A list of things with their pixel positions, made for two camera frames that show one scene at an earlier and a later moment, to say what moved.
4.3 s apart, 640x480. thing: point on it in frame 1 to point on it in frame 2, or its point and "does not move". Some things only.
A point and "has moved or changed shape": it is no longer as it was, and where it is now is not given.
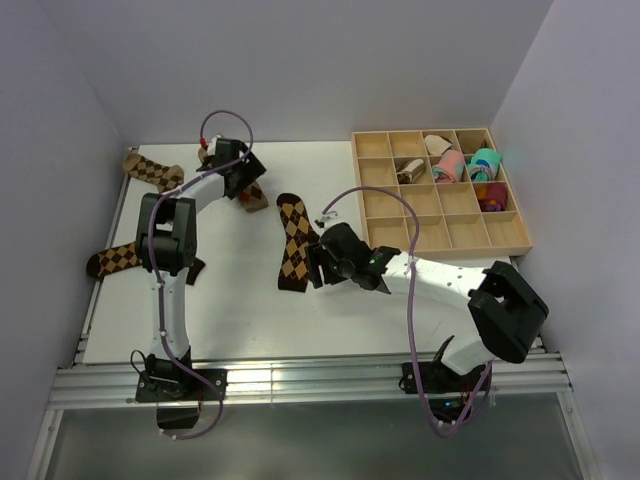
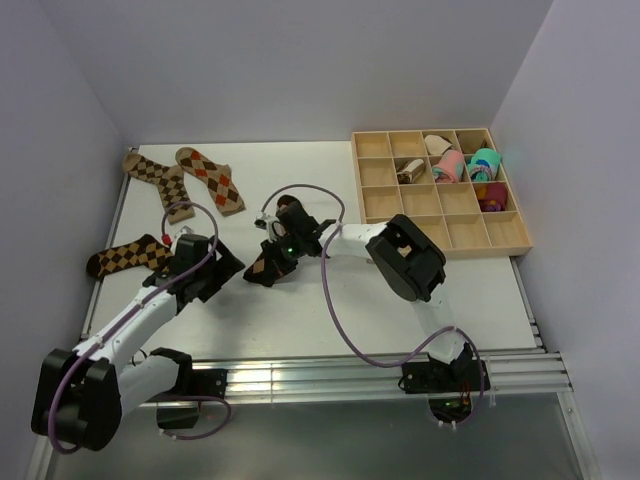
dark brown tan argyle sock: x=299 y=235 has moved or changed shape
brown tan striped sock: x=410 y=173 does not move
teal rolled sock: x=484 y=165 does not move
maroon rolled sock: x=491 y=197 does not move
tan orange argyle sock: x=251 y=196 to x=218 y=178
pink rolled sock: x=450 y=167 does not move
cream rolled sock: x=435 y=144 does not move
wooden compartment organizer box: x=437 y=193 does not move
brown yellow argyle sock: x=121 y=258 does not move
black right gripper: x=318 y=254 to x=271 y=249
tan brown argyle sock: x=164 y=177 does not move
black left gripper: x=252 y=171 to x=225 y=266
